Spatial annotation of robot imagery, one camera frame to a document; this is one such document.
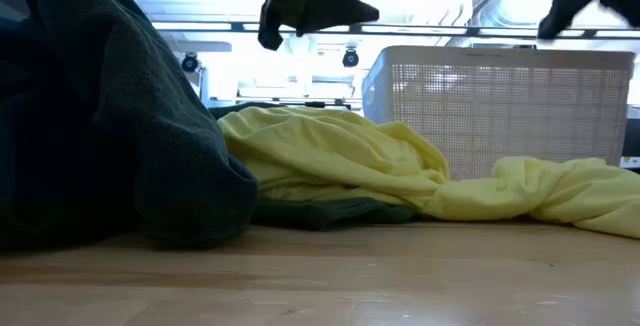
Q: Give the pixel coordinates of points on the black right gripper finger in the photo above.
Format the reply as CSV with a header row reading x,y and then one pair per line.
x,y
557,21

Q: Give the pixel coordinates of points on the dark navy smooth garment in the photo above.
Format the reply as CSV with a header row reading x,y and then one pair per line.
x,y
325,11

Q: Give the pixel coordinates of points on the yellow garment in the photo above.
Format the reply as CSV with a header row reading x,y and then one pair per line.
x,y
325,151

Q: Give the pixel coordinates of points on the dark fine-knit garment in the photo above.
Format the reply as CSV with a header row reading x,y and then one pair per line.
x,y
100,141

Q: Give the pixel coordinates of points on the white perforated laundry basket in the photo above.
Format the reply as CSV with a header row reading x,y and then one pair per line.
x,y
500,116

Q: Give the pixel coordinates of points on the black computer monitor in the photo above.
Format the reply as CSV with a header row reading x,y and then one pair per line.
x,y
634,138

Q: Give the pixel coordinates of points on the round black ceiling camera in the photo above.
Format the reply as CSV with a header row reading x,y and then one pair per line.
x,y
350,58
189,63

